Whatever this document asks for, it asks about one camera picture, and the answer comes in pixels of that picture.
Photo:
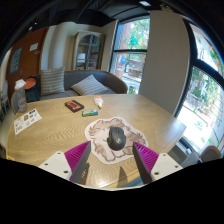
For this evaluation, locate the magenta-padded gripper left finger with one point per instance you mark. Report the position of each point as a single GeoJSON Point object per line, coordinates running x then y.
{"type": "Point", "coordinates": [56, 163]}

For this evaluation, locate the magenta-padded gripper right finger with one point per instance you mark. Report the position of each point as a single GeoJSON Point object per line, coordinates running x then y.
{"type": "Point", "coordinates": [164, 164]}

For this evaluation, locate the black computer mouse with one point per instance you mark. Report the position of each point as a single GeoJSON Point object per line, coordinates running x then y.
{"type": "Point", "coordinates": [115, 138]}

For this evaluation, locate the cat-shaped mouse pad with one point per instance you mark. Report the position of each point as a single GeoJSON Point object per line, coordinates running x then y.
{"type": "Point", "coordinates": [98, 135]}

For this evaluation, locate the grey upholstered chair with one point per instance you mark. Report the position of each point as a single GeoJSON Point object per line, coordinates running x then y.
{"type": "Point", "coordinates": [208, 155]}

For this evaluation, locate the white sticker sheet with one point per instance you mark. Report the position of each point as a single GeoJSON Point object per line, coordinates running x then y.
{"type": "Point", "coordinates": [27, 121]}

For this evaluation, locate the black and red box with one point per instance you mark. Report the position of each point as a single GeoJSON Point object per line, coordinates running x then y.
{"type": "Point", "coordinates": [74, 106]}

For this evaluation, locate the small green pack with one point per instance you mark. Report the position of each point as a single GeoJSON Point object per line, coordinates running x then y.
{"type": "Point", "coordinates": [90, 113]}

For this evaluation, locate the clear shaker bottle white lid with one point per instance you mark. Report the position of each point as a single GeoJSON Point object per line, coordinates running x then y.
{"type": "Point", "coordinates": [21, 98]}

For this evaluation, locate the white squeeze tube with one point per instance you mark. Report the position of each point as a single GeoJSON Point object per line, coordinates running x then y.
{"type": "Point", "coordinates": [98, 101]}

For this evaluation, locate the large black-framed window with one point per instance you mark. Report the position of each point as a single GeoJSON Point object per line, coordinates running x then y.
{"type": "Point", "coordinates": [206, 100]}

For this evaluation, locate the striped upright cushion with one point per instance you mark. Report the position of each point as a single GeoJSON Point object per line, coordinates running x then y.
{"type": "Point", "coordinates": [52, 81]}

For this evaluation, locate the striped slanted cushion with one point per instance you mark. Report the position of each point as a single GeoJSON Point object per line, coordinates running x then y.
{"type": "Point", "coordinates": [89, 86]}

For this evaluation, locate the grey curved sofa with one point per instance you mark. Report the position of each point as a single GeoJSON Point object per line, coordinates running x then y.
{"type": "Point", "coordinates": [110, 81]}

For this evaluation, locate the brown wooden door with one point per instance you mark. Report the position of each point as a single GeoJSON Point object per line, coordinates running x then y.
{"type": "Point", "coordinates": [31, 63]}

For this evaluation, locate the glass-door wooden cabinet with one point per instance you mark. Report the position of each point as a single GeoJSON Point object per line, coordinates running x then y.
{"type": "Point", "coordinates": [87, 50]}

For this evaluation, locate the white paper sign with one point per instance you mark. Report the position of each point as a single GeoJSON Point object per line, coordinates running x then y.
{"type": "Point", "coordinates": [34, 46]}

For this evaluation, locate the blue wall poster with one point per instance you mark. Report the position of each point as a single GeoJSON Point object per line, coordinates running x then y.
{"type": "Point", "coordinates": [15, 60]}

